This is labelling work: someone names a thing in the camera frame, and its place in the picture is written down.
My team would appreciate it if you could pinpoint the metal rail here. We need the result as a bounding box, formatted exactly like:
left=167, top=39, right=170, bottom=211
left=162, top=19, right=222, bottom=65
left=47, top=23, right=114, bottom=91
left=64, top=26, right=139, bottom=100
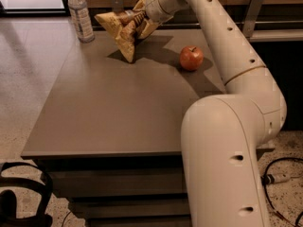
left=92, top=20, right=303, bottom=30

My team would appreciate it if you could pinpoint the left metal bracket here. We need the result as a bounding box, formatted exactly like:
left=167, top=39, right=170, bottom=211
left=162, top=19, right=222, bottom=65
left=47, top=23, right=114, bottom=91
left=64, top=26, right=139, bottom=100
left=110, top=0, right=124, bottom=12

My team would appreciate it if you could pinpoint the red apple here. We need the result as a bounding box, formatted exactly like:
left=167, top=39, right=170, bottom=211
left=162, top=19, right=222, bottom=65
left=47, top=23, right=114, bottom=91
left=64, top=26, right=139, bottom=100
left=179, top=45, right=204, bottom=71

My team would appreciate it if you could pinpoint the striped power connector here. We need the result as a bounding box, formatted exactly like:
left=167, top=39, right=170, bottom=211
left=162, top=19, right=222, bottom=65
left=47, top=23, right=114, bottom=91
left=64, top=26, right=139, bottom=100
left=261, top=173, right=291, bottom=185

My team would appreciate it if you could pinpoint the black cable on floor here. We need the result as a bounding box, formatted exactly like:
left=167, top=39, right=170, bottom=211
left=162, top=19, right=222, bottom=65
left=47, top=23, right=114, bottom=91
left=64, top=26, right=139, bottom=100
left=260, top=156, right=303, bottom=227

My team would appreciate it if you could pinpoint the black chair base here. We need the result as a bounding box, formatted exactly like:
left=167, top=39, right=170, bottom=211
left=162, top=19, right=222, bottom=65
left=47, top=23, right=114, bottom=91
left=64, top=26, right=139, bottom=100
left=0, top=162, right=53, bottom=227

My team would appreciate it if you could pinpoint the metal bracket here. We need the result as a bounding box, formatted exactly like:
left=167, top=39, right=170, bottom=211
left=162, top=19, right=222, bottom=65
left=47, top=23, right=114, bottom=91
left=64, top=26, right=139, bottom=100
left=241, top=0, right=264, bottom=38
left=110, top=0, right=124, bottom=12

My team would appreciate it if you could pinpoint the grey drawer cabinet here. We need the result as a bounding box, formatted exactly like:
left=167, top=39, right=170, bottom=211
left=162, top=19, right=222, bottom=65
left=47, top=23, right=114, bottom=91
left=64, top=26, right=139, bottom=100
left=22, top=29, right=226, bottom=227

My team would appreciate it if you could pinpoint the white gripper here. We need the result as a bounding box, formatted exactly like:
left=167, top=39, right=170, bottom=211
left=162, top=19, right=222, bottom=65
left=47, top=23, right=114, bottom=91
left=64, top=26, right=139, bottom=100
left=134, top=0, right=172, bottom=40

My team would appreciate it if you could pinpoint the brown chip bag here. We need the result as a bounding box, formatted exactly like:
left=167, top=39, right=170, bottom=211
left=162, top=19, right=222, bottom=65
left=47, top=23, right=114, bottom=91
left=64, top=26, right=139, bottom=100
left=95, top=10, right=147, bottom=63

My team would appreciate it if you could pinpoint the clear plastic water bottle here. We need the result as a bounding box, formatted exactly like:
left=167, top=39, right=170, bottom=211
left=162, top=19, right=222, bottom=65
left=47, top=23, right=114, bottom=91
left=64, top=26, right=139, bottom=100
left=68, top=0, right=95, bottom=44

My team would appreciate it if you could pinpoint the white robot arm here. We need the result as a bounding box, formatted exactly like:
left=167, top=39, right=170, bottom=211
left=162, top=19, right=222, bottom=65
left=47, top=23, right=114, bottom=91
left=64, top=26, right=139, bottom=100
left=144, top=0, right=287, bottom=227

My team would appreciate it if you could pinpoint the right metal bracket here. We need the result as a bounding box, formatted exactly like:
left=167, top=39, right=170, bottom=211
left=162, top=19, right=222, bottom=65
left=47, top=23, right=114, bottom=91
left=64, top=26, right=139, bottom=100
left=241, top=0, right=264, bottom=38

